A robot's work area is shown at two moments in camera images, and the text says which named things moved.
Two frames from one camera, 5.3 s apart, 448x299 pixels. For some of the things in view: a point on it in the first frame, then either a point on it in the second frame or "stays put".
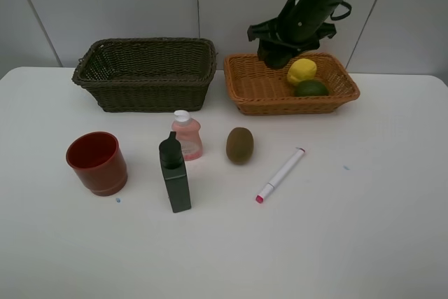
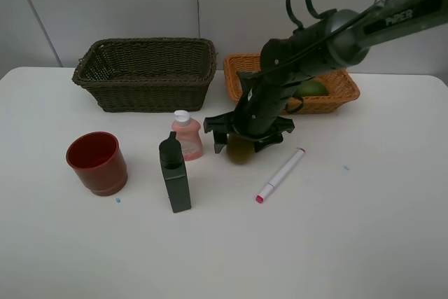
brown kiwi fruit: [239, 145] stays put
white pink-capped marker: [274, 181] stays put
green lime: [311, 88] stays put
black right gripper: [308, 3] to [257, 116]
